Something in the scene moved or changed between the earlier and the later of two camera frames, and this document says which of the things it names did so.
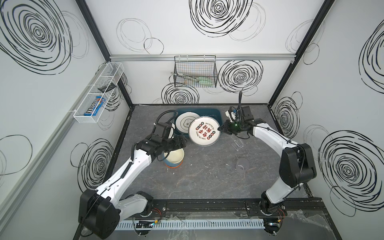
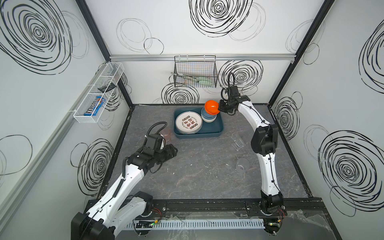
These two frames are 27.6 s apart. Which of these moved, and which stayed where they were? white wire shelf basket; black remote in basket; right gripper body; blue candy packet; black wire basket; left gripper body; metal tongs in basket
Moved: right gripper body; left gripper body
Stayed: white wire shelf basket; blue candy packet; black remote in basket; black wire basket; metal tongs in basket
